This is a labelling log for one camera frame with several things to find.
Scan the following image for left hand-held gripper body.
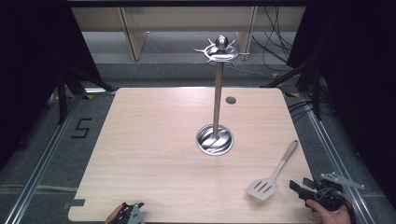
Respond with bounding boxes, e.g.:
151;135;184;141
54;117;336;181
115;202;146;224

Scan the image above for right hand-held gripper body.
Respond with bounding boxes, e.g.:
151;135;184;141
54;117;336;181
306;172;366;213

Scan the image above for grey slotted spatula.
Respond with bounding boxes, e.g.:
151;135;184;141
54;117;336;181
247;139;300;201

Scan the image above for silver metal utensil rack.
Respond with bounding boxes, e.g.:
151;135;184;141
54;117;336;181
192;35;250;157

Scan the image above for person's left hand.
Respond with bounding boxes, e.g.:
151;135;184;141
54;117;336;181
104;203;128;224

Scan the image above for person's right hand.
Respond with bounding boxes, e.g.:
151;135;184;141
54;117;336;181
305;199;353;224

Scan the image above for black tape strip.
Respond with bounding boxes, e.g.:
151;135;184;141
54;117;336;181
63;198;86;210

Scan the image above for black metal stand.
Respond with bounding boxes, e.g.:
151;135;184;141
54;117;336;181
56;65;115;126
261;59;323;121

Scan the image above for black curtain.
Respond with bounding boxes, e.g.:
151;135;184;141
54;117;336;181
0;0;105;171
286;0;396;202

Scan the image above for light wooden desk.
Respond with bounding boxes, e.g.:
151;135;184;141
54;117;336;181
70;6;307;63

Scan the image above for metal floor rail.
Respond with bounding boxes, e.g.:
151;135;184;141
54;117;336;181
2;88;117;224
299;92;389;224

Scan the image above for black floor cables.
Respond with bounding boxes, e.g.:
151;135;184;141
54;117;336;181
287;98;316;123

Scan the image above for thin grey floor cable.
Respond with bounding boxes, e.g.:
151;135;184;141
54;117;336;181
228;63;276;80

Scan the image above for bundle of black hanging cables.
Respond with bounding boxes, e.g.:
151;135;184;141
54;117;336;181
251;6;295;64

